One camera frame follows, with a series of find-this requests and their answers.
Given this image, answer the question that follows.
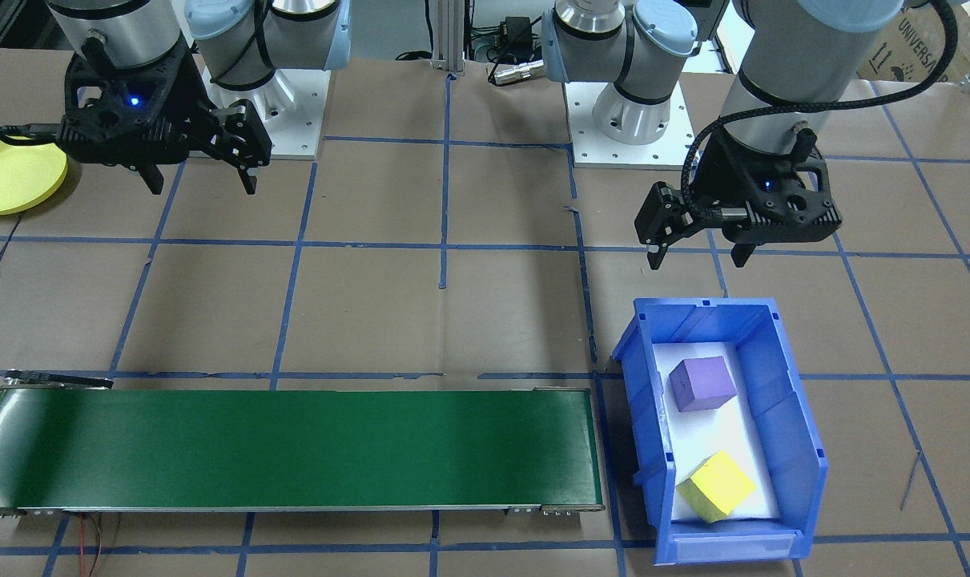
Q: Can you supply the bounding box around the blue plastic storage bin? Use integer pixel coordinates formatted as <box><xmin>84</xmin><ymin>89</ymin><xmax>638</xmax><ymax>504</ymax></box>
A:
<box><xmin>611</xmin><ymin>297</ymin><xmax>828</xmax><ymax>566</ymax></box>

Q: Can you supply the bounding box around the green conveyor belt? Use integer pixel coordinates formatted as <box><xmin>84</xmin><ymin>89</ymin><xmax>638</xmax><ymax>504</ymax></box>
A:
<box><xmin>0</xmin><ymin>370</ymin><xmax>606</xmax><ymax>518</ymax></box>

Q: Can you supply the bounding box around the purple foam block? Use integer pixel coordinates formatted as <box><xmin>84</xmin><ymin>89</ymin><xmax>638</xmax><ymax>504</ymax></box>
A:
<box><xmin>668</xmin><ymin>356</ymin><xmax>738</xmax><ymax>414</ymax></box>

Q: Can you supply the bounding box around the grey metal frame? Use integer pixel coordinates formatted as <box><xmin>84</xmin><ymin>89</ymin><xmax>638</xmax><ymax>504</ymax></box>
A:
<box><xmin>0</xmin><ymin>0</ymin><xmax>53</xmax><ymax>49</ymax></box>

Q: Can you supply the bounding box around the black braided cable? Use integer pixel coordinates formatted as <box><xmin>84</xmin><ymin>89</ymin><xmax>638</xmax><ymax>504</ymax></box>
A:
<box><xmin>687</xmin><ymin>0</ymin><xmax>960</xmax><ymax>221</ymax></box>

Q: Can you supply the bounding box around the red conveyor wire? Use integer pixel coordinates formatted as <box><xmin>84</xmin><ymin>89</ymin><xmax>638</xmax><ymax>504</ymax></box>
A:
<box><xmin>76</xmin><ymin>513</ymin><xmax>105</xmax><ymax>577</ymax></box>

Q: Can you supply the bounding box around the aluminium frame post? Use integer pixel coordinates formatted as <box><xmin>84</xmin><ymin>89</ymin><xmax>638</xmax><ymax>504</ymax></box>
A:
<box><xmin>425</xmin><ymin>0</ymin><xmax>467</xmax><ymax>75</ymax></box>

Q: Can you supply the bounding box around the yellow plate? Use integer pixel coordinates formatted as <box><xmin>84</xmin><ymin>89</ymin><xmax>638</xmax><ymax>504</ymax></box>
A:
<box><xmin>0</xmin><ymin>136</ymin><xmax>69</xmax><ymax>216</ymax></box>

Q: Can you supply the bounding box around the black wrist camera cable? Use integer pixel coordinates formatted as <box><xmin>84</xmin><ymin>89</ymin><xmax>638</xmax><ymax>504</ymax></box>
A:
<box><xmin>0</xmin><ymin>122</ymin><xmax>73</xmax><ymax>147</ymax></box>

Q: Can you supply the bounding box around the yellow foam block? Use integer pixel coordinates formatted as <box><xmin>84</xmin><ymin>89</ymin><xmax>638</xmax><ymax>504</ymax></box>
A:
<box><xmin>675</xmin><ymin>450</ymin><xmax>756</xmax><ymax>523</ymax></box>

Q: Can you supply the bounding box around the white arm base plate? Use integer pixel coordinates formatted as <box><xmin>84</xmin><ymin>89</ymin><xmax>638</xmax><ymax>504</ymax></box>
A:
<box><xmin>563</xmin><ymin>80</ymin><xmax>698</xmax><ymax>169</ymax></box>
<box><xmin>199</xmin><ymin>67</ymin><xmax>332</xmax><ymax>161</ymax></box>

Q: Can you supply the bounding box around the silver cable connector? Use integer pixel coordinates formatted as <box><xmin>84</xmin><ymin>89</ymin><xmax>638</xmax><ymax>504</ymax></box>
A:
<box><xmin>491</xmin><ymin>60</ymin><xmax>545</xmax><ymax>85</ymax></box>

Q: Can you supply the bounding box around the cardboard box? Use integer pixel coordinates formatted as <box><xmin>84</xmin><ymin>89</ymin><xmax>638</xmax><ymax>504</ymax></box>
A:
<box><xmin>857</xmin><ymin>0</ymin><xmax>970</xmax><ymax>89</ymax></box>

